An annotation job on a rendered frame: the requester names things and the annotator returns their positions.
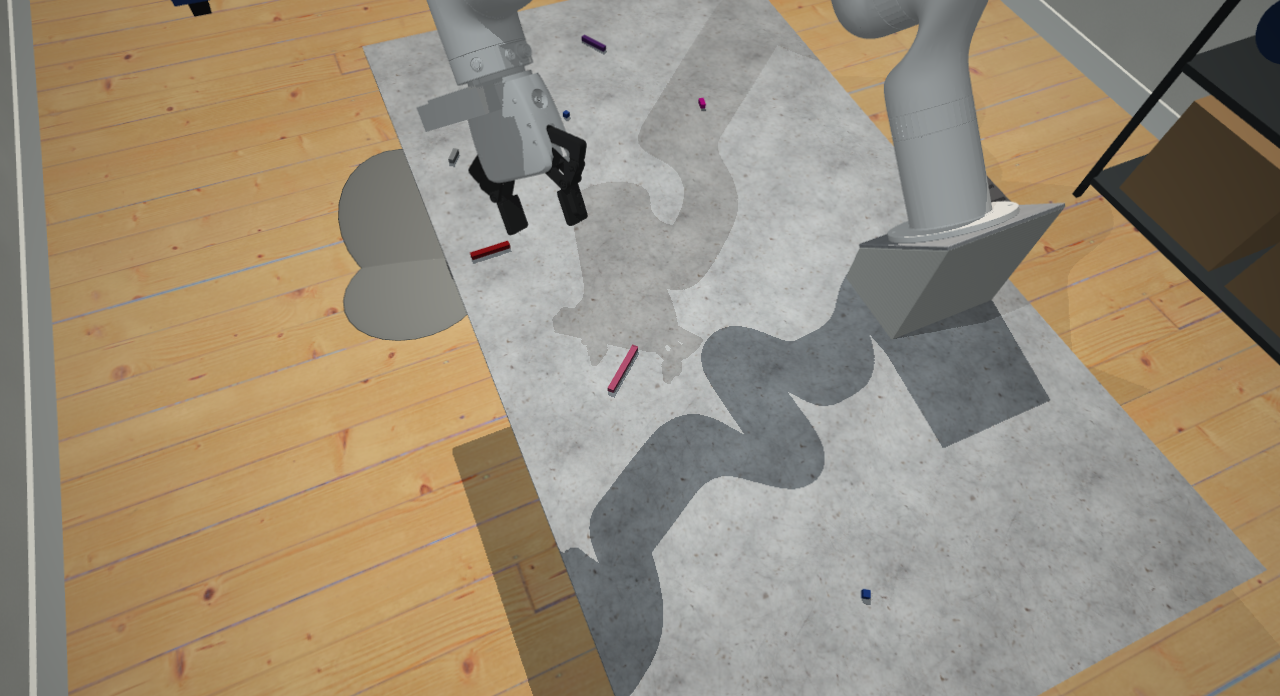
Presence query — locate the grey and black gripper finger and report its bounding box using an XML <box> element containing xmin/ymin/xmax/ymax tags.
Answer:
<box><xmin>545</xmin><ymin>125</ymin><xmax>588</xmax><ymax>226</ymax></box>
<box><xmin>468</xmin><ymin>156</ymin><xmax>529</xmax><ymax>235</ymax></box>

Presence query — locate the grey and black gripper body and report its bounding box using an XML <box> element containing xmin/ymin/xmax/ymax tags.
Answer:
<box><xmin>468</xmin><ymin>70</ymin><xmax>570</xmax><ymax>183</ymax></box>

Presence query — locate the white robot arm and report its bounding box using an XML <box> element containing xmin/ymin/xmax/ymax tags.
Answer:
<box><xmin>417</xmin><ymin>0</ymin><xmax>1019</xmax><ymax>243</ymax></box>

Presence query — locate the pink rod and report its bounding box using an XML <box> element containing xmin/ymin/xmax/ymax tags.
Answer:
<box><xmin>608</xmin><ymin>345</ymin><xmax>637</xmax><ymax>393</ymax></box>

